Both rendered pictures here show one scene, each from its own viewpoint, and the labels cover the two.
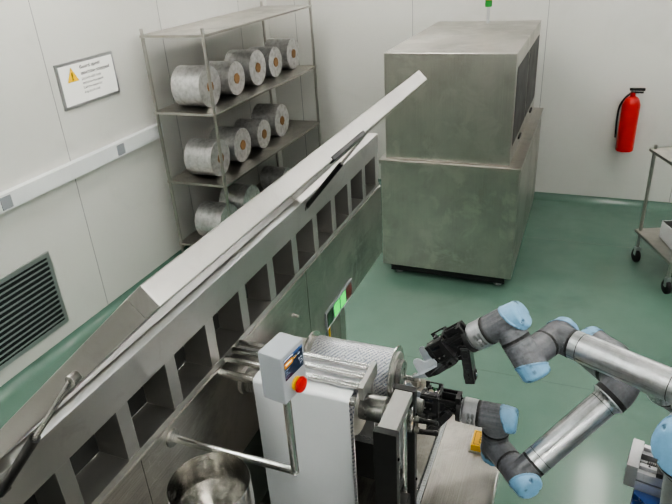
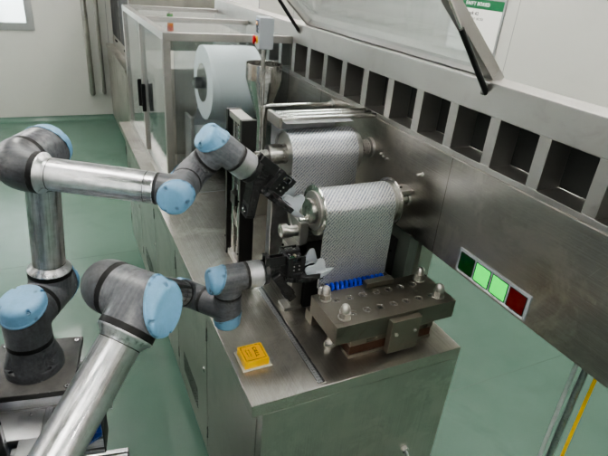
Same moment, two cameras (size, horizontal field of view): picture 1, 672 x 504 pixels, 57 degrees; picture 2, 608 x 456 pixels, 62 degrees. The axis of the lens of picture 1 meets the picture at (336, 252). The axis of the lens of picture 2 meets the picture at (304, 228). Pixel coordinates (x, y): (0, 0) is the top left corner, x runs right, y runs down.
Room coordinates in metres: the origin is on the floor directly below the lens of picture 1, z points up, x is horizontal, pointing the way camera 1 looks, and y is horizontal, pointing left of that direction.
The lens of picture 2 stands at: (2.19, -1.17, 1.86)
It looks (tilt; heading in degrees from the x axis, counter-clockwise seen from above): 27 degrees down; 130
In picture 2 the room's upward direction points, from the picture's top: 5 degrees clockwise
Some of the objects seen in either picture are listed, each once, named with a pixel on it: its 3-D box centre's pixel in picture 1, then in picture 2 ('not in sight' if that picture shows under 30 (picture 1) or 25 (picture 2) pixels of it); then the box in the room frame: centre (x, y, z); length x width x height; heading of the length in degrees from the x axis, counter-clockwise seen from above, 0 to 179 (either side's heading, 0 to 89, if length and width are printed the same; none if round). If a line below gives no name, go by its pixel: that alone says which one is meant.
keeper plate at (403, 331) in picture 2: not in sight; (403, 333); (1.70, -0.09, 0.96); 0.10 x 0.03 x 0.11; 67
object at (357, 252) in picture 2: not in sight; (355, 255); (1.48, -0.06, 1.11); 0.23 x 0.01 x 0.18; 67
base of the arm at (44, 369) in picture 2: not in sight; (32, 351); (0.97, -0.82, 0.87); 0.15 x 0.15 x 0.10
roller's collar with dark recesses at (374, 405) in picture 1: (374, 407); (276, 154); (1.14, -0.07, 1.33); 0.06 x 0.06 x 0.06; 67
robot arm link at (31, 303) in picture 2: not in sight; (26, 315); (0.97, -0.81, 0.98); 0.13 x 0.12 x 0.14; 128
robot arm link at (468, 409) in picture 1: (468, 411); (254, 272); (1.35, -0.35, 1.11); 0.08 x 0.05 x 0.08; 157
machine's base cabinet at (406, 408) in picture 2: not in sight; (229, 277); (0.53, 0.27, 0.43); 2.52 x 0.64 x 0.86; 157
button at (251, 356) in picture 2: (483, 442); (252, 356); (1.43, -0.42, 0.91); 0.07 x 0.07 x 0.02; 67
